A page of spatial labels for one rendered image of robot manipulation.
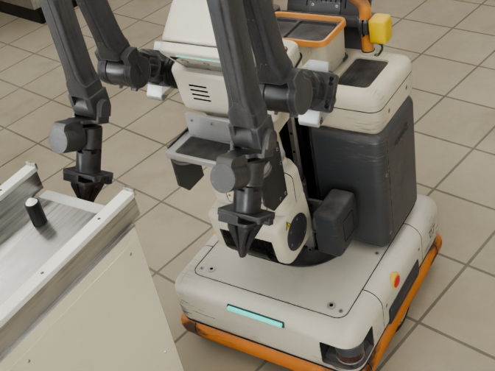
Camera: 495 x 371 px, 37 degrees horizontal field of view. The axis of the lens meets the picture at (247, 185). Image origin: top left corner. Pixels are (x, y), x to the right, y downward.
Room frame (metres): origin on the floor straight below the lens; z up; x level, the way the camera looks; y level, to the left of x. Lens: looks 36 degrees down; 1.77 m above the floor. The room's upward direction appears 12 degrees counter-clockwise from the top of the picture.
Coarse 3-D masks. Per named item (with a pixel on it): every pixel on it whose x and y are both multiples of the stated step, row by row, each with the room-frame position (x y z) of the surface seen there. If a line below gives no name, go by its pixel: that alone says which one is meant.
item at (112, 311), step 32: (32, 224) 1.30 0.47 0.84; (64, 224) 1.28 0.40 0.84; (0, 256) 1.21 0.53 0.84; (32, 256) 1.19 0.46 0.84; (128, 256) 1.19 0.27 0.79; (0, 288) 1.11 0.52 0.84; (96, 288) 1.11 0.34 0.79; (128, 288) 1.17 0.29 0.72; (64, 320) 1.03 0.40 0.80; (96, 320) 1.09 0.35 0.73; (128, 320) 1.14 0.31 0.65; (160, 320) 1.21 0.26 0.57; (32, 352) 0.97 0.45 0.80; (64, 352) 1.01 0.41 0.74; (96, 352) 1.06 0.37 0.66; (128, 352) 1.12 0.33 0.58; (160, 352) 1.18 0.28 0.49
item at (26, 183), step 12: (24, 168) 1.44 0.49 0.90; (36, 168) 1.44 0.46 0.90; (12, 180) 1.40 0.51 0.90; (24, 180) 1.40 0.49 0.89; (36, 180) 1.43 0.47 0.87; (0, 192) 1.36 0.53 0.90; (12, 192) 1.37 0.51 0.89; (24, 192) 1.39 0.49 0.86; (36, 192) 1.42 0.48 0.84; (0, 204) 1.34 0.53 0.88; (12, 204) 1.36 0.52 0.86; (0, 216) 1.33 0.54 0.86
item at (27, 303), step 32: (128, 192) 1.26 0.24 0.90; (96, 224) 1.17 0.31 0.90; (128, 224) 1.22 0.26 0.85; (64, 256) 1.09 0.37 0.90; (96, 256) 1.14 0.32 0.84; (32, 288) 1.02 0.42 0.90; (64, 288) 1.07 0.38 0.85; (0, 320) 0.96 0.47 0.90; (32, 320) 1.00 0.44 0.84; (0, 352) 0.94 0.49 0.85
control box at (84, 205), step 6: (48, 192) 1.41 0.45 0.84; (54, 192) 1.41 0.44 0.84; (48, 198) 1.39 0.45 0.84; (54, 198) 1.38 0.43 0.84; (60, 198) 1.38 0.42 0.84; (66, 198) 1.37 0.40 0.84; (72, 198) 1.37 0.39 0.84; (78, 198) 1.37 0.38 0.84; (66, 204) 1.35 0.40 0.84; (72, 204) 1.35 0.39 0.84; (78, 204) 1.34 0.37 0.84; (84, 204) 1.34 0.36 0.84; (90, 204) 1.33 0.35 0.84; (96, 204) 1.33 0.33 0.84; (90, 210) 1.31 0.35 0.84; (96, 210) 1.31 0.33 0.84
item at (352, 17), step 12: (288, 0) 2.03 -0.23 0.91; (300, 0) 2.00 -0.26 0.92; (312, 0) 1.98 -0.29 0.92; (324, 0) 1.96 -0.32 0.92; (336, 0) 1.94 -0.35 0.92; (348, 0) 1.91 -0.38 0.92; (300, 12) 1.96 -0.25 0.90; (312, 12) 1.96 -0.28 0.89; (324, 12) 1.94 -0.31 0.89; (336, 12) 1.92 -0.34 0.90; (348, 12) 1.90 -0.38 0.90; (372, 12) 1.83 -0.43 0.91; (348, 24) 1.86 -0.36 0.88; (360, 24) 1.79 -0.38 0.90; (348, 36) 1.87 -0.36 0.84; (360, 36) 1.85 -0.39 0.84; (348, 48) 1.86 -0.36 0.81; (360, 48) 1.84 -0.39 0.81
